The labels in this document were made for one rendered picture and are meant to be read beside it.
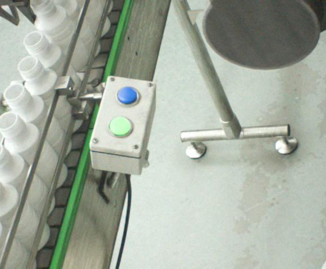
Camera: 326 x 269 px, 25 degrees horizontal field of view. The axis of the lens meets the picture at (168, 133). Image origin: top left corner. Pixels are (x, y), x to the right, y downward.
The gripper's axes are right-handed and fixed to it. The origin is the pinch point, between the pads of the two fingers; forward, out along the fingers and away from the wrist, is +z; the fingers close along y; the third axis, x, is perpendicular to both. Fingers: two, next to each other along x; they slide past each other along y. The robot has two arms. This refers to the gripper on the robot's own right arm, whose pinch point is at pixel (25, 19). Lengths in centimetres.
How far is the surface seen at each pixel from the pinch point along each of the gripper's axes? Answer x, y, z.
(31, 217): 35.0, -8.0, 8.3
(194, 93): -79, 4, 117
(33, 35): 4.4, -3.0, -0.4
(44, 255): 38.0, -8.3, 15.1
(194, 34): -51, -12, 58
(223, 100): -52, -15, 87
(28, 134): 23.5, -6.6, 2.2
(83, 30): -4.6, -7.3, 8.0
